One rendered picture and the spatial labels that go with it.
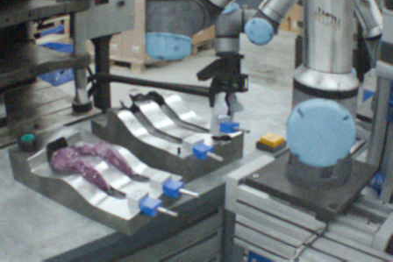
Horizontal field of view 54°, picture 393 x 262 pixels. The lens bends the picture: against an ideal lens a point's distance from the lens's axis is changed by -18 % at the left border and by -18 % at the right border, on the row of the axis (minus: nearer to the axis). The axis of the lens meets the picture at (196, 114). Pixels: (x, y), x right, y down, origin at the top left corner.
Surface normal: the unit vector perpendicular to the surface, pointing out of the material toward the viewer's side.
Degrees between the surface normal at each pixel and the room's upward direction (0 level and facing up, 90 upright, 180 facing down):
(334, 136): 98
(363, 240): 90
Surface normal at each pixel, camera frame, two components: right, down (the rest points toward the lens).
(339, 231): -0.70, 0.26
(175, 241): 0.69, 0.26
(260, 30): -0.16, 0.36
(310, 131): -0.33, 0.47
